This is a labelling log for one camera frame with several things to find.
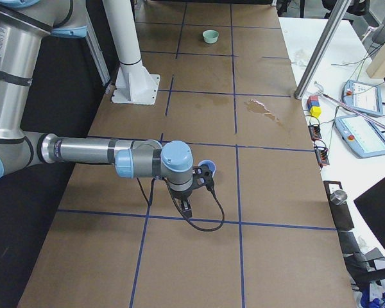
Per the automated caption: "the aluminium frame post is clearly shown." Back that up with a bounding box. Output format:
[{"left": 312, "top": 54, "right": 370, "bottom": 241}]
[{"left": 294, "top": 0, "right": 350, "bottom": 100}]

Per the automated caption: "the far teach pendant tablet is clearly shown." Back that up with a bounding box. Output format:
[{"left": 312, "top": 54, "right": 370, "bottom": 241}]
[{"left": 342, "top": 80, "right": 383, "bottom": 117}]

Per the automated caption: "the yellow cube block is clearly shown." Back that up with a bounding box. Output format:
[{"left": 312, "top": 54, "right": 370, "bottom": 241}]
[{"left": 309, "top": 106, "right": 321, "bottom": 118}]

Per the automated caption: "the teach pendant tablet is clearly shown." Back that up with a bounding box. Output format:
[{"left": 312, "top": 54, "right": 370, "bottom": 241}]
[
  {"left": 334, "top": 115, "right": 385, "bottom": 158},
  {"left": 342, "top": 80, "right": 383, "bottom": 117}
]

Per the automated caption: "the metal cylinder weight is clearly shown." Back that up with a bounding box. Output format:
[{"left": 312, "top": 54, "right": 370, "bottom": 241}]
[{"left": 329, "top": 189, "right": 348, "bottom": 205}]

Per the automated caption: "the red blue block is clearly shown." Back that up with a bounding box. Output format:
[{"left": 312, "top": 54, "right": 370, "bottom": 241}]
[{"left": 307, "top": 95, "right": 320, "bottom": 110}]

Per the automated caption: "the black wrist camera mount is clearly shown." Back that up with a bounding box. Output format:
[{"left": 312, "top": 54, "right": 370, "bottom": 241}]
[{"left": 192, "top": 164, "right": 214, "bottom": 191}]

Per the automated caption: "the mint green bowl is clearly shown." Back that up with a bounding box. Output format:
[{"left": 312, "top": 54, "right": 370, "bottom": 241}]
[{"left": 202, "top": 30, "right": 219, "bottom": 44}]

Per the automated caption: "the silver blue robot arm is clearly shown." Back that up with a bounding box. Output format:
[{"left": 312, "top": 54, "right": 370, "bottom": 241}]
[{"left": 0, "top": 1, "right": 197, "bottom": 218}]

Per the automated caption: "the long metal grabber stick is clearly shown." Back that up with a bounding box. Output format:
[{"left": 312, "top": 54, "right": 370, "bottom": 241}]
[{"left": 314, "top": 81, "right": 385, "bottom": 135}]

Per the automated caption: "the black braided camera cable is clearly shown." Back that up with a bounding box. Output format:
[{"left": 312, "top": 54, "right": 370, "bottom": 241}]
[{"left": 136, "top": 177, "right": 226, "bottom": 232}]

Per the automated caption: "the light blue plastic cup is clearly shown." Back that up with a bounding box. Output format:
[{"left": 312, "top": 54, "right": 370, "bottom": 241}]
[{"left": 198, "top": 159, "right": 216, "bottom": 175}]

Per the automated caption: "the near teach pendant tablet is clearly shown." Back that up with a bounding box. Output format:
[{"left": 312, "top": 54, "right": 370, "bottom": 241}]
[{"left": 334, "top": 115, "right": 385, "bottom": 158}]

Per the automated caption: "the white camera mast pole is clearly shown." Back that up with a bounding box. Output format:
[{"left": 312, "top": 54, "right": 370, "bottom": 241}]
[{"left": 103, "top": 0, "right": 160, "bottom": 105}]

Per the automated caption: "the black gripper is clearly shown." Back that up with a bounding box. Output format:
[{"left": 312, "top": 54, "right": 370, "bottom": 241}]
[{"left": 169, "top": 188, "right": 193, "bottom": 218}]

